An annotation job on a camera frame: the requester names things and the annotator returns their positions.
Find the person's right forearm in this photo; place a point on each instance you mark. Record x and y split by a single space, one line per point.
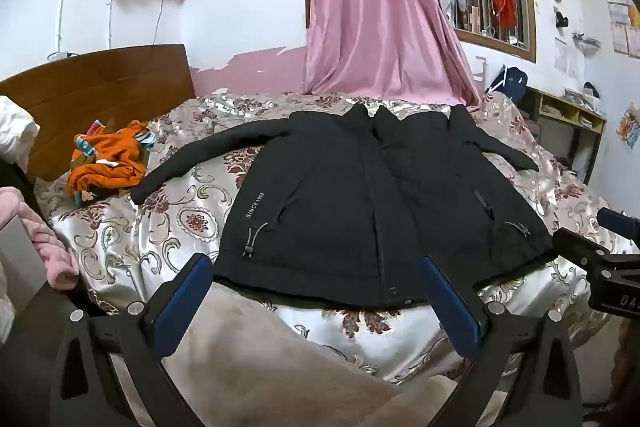
627 367

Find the white pillow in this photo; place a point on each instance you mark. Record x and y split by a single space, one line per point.
15 132

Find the white power strip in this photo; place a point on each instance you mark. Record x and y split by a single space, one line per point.
62 55

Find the wooden shelf desk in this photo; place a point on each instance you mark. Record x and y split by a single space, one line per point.
570 117

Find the wall calendar poster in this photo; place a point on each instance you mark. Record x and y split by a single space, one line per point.
622 19

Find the pink fluffy garment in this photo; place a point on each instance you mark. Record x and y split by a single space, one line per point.
45 237

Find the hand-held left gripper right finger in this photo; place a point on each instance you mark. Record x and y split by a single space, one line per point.
450 307

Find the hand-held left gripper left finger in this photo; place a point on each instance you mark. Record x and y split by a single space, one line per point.
185 302

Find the grey box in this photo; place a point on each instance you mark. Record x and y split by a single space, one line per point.
22 267

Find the orange garment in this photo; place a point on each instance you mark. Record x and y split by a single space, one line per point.
107 162

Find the black jacket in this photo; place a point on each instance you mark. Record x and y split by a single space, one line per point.
325 207

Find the wooden headboard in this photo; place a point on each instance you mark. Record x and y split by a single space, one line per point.
100 97

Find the small wall shelf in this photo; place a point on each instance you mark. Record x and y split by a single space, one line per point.
586 42

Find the pink curtain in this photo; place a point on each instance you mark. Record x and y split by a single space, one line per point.
380 7

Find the colourful wall sticker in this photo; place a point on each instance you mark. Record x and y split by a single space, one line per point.
630 124

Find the dark blue bag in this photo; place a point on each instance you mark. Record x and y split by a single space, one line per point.
512 82

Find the beige fleece blanket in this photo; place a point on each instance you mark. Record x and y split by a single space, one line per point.
280 357

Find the white wall paper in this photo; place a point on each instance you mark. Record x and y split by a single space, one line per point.
569 57

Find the floral satin bedspread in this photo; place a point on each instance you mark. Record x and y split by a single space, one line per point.
150 227

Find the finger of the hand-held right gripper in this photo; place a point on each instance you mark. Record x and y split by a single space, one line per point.
620 227
580 247

